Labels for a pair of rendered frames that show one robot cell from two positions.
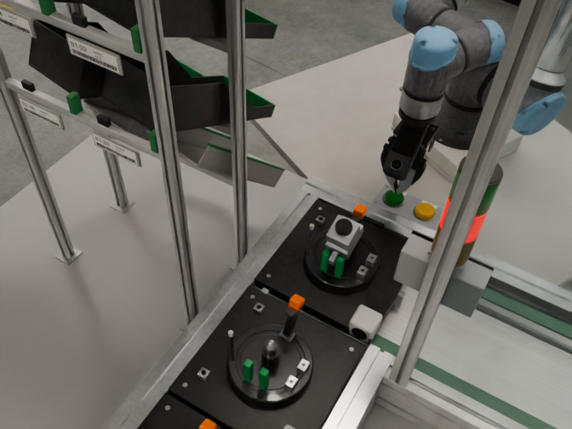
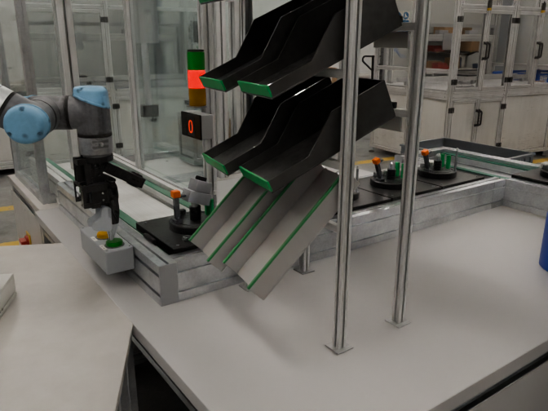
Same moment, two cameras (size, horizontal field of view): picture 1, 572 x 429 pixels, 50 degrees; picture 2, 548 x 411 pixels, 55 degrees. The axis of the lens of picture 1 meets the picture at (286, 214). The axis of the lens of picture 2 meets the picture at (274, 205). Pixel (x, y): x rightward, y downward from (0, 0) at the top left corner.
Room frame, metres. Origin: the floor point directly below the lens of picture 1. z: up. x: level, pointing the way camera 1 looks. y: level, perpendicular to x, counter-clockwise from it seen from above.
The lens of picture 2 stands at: (1.79, 0.66, 1.44)
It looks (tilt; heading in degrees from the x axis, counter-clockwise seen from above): 17 degrees down; 206
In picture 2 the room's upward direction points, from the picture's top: straight up
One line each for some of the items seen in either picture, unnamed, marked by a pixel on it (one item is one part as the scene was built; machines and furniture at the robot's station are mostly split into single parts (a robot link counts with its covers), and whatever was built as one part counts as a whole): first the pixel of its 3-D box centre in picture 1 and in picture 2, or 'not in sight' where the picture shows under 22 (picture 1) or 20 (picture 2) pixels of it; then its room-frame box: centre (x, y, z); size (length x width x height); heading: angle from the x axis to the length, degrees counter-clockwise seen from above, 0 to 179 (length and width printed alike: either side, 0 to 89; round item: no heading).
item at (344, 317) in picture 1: (340, 265); (196, 229); (0.71, -0.11, 0.96); 0.24 x 0.24 x 0.02; 62
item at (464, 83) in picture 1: (479, 70); not in sight; (1.20, -0.43, 1.08); 0.13 x 0.12 x 0.14; 36
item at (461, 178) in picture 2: not in sight; (437, 163); (-0.17, 0.36, 1.01); 0.24 x 0.24 x 0.13; 62
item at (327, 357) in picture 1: (271, 354); not in sight; (0.48, 0.01, 1.01); 0.24 x 0.24 x 0.13; 62
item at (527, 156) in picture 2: not in sight; (462, 167); (-1.39, 0.32, 0.73); 0.62 x 0.42 x 0.23; 62
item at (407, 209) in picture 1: (421, 222); (106, 247); (0.85, -0.29, 0.93); 0.21 x 0.07 x 0.06; 62
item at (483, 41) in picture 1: (464, 42); (43, 113); (0.98, -0.31, 1.29); 0.11 x 0.11 x 0.08; 36
